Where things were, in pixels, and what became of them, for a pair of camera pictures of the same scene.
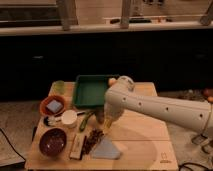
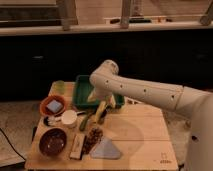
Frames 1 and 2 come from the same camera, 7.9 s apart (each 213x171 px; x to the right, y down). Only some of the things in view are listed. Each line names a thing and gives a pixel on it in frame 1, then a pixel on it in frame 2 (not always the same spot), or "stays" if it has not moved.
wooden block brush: (77, 146) stays
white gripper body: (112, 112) → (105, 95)
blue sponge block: (54, 106) stays
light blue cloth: (106, 149) stays
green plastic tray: (89, 90) stays
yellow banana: (107, 124) → (100, 110)
